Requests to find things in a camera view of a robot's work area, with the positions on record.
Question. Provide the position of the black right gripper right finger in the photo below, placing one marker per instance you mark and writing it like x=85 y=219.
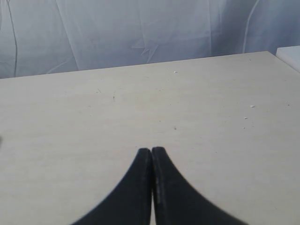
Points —
x=176 y=201

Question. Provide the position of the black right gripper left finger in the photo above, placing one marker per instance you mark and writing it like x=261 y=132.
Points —
x=130 y=201

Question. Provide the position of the white plastic tray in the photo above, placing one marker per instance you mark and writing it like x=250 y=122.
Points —
x=290 y=55

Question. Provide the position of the grey backdrop cloth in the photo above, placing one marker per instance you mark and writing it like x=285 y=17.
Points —
x=52 y=36

